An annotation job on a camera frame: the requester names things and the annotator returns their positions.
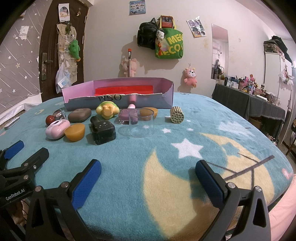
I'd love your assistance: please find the mop handle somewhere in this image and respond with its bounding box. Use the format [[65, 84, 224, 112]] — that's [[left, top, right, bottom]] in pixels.
[[128, 48, 132, 77]]

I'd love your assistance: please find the pink white compact case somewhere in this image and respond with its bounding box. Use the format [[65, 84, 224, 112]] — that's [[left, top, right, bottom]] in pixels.
[[45, 119, 70, 140]]

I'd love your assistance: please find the green plush on door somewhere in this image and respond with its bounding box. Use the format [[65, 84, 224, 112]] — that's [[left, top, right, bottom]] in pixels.
[[68, 39, 81, 62]]

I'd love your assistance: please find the plastic bag on door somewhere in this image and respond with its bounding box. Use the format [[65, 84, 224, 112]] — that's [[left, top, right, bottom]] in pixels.
[[55, 63, 71, 93]]

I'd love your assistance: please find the orange soap dome back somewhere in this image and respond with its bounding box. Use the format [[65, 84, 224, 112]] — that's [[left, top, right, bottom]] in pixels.
[[139, 107, 158, 121]]

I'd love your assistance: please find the white device on blanket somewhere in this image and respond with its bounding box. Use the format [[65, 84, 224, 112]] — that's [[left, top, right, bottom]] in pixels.
[[4, 116, 20, 130]]

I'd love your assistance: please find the dark red ball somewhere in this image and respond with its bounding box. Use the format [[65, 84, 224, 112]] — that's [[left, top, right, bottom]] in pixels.
[[45, 115, 55, 126]]

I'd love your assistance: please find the black backpack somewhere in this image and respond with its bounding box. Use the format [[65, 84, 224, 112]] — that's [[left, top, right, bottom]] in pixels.
[[137, 18, 158, 50]]

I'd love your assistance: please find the orange soap dome front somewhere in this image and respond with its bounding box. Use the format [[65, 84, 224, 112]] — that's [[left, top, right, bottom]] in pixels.
[[64, 123, 85, 142]]

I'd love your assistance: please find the black nail polish bottle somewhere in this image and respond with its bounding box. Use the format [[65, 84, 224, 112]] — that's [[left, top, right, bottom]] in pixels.
[[89, 116, 116, 145]]

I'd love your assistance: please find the pink cardboard box tray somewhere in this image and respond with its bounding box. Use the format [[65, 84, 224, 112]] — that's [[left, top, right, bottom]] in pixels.
[[62, 77, 174, 110]]

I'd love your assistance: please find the teal moon star blanket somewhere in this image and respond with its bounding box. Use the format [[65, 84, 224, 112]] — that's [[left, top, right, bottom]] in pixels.
[[1, 93, 293, 240]]

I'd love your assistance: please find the photo poster on wall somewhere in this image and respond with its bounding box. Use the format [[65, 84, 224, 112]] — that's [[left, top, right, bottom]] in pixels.
[[186, 16, 206, 38]]

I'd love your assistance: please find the orange soap dome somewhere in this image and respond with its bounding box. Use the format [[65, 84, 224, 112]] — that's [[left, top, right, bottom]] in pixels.
[[139, 107, 158, 121], [64, 123, 85, 142]]

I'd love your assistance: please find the dark wooden door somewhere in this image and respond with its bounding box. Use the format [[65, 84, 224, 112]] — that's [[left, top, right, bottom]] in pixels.
[[39, 1, 89, 101]]

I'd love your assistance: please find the blue poster on wall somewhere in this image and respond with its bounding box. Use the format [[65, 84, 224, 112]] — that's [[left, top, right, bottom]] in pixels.
[[129, 1, 146, 16]]

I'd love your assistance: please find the purple nail polish bottle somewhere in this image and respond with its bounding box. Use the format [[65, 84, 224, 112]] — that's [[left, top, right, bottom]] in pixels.
[[118, 103, 138, 125]]

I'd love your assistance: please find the fabric door organizer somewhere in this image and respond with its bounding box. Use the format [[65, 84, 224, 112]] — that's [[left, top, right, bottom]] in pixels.
[[57, 23, 77, 85]]

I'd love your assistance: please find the grey eyeshadow case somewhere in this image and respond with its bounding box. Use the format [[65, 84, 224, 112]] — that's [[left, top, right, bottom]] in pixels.
[[68, 108, 92, 123]]

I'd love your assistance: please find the clear glass cup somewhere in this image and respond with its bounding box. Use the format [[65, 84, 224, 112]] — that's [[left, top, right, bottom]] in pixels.
[[123, 108, 154, 138]]

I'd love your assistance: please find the pink plush behind mop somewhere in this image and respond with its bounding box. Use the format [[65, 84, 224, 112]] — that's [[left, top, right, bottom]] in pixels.
[[121, 58, 138, 77]]

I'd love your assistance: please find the pink plush on wall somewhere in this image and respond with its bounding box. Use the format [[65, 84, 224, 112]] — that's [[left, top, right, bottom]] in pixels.
[[184, 68, 197, 88]]

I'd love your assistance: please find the green capybara figurine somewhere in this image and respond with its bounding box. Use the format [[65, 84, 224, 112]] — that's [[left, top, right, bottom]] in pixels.
[[96, 101, 120, 120]]

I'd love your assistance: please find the glitter clear jar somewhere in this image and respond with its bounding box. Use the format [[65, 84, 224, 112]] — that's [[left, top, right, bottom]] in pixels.
[[52, 108, 66, 121]]

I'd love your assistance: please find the dark cloth side table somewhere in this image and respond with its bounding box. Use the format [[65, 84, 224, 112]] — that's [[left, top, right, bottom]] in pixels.
[[212, 84, 285, 139]]

